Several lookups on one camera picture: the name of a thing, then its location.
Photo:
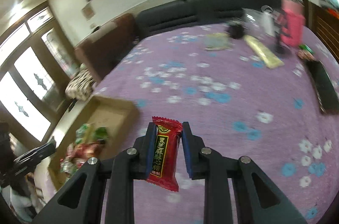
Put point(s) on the black smartphone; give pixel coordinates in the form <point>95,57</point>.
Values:
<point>323,87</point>

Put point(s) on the purple floral tablecloth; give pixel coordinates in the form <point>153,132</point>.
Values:
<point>238,106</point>

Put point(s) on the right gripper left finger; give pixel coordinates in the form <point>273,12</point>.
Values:
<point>97,183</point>

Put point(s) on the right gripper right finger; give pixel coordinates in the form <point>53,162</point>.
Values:
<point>257,198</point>

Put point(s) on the shallow cardboard box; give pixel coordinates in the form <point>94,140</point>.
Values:
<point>117,115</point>

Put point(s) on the green leaf snack packet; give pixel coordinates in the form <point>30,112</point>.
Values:
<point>100,134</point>

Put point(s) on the brown fabric armchair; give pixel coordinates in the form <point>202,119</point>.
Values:
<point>104,48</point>

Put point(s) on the long cream snack bar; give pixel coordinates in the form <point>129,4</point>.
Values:
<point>269,59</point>

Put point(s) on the pink box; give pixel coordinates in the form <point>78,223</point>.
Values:
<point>292,21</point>

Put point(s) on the black small object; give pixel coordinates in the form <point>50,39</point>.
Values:
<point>236,30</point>

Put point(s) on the leopard print blanket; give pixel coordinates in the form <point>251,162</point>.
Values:
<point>81,85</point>

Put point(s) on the small red candy bar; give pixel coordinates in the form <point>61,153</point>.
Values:
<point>168,135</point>

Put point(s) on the green white wafer packet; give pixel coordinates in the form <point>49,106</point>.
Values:
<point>84,131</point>

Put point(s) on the red gold snack packet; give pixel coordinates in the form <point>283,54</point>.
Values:
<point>80,153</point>

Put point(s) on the black leather sofa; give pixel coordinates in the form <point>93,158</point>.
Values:
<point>181,14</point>

